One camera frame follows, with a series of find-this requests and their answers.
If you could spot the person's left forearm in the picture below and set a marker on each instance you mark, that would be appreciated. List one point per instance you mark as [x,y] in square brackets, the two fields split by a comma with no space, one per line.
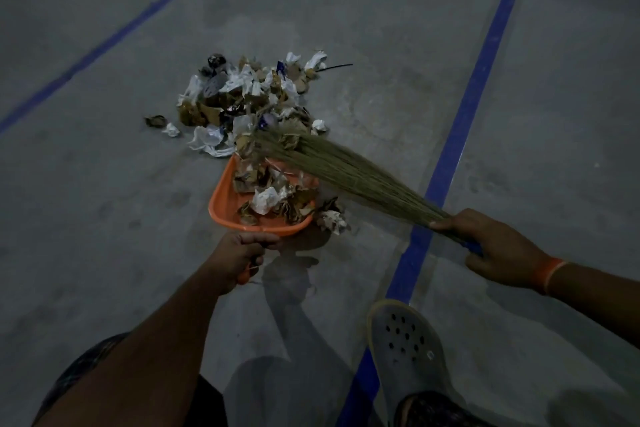
[140,361]

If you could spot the orange plastic dustpan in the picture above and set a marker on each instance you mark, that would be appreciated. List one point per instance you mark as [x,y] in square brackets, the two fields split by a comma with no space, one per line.
[225,206]

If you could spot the person's right hand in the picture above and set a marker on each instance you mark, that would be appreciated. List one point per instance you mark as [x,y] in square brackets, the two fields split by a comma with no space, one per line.
[500,251]

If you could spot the pile of paper scraps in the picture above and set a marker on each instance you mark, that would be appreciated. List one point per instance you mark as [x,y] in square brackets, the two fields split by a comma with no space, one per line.
[250,106]

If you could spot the person's left hand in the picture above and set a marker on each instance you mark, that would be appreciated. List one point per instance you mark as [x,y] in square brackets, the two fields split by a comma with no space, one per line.
[235,256]

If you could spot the black patterned trousers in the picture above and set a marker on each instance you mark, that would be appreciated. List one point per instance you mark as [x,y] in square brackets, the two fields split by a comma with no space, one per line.
[75,371]

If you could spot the person's right forearm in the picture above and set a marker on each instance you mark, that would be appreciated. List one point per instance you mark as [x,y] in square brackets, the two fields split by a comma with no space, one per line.
[595,296]

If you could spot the orange wrist band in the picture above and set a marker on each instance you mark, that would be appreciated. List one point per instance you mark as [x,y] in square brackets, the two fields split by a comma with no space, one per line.
[552,274]

